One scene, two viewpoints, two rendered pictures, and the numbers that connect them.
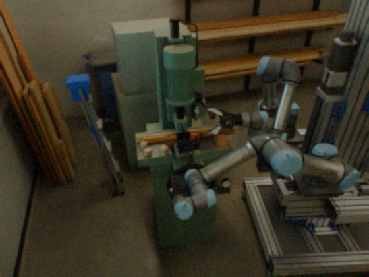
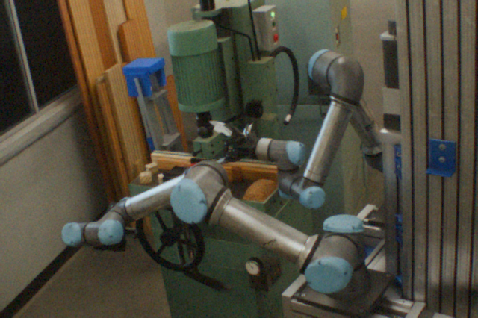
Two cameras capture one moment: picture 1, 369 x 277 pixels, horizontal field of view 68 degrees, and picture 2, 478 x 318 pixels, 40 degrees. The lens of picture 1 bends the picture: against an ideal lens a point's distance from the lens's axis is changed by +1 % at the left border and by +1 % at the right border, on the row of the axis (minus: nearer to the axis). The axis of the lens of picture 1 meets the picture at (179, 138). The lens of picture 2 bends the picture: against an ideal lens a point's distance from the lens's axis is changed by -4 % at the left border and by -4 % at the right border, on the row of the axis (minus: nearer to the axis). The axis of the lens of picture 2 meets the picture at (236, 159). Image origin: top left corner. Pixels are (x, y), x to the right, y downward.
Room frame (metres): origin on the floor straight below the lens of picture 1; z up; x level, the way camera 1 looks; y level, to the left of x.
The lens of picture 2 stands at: (-0.29, -1.61, 2.01)
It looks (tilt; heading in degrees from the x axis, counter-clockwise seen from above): 24 degrees down; 39
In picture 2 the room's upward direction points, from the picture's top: 8 degrees counter-clockwise
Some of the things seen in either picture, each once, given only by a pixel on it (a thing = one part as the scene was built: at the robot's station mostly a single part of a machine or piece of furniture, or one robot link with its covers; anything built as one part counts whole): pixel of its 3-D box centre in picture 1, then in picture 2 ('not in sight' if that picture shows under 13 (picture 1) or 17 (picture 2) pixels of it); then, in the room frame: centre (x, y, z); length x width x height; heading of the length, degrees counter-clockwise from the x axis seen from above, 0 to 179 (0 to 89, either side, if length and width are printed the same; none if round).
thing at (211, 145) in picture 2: (180, 122); (211, 144); (1.53, -0.01, 1.02); 0.14 x 0.07 x 0.09; 8
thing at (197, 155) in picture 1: (187, 154); not in sight; (1.32, -0.05, 0.91); 0.15 x 0.13 x 0.09; 98
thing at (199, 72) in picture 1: (197, 78); (262, 78); (1.74, -0.13, 1.23); 0.09 x 0.08 x 0.15; 8
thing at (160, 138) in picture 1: (189, 135); (224, 170); (1.52, -0.07, 0.92); 0.62 x 0.02 x 0.04; 98
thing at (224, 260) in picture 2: (180, 186); (243, 273); (1.63, 0.00, 0.36); 0.58 x 0.45 x 0.71; 8
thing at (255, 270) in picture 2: (225, 183); (255, 267); (1.34, -0.30, 0.65); 0.06 x 0.04 x 0.08; 98
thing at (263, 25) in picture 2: (192, 47); (266, 27); (1.85, -0.11, 1.40); 0.10 x 0.06 x 0.16; 8
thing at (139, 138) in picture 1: (181, 134); (215, 166); (1.53, -0.02, 0.92); 0.60 x 0.02 x 0.05; 98
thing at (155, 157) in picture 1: (184, 152); (200, 193); (1.40, -0.03, 0.87); 0.61 x 0.30 x 0.06; 98
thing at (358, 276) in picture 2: (317, 173); (346, 272); (1.17, -0.78, 0.87); 0.15 x 0.15 x 0.10
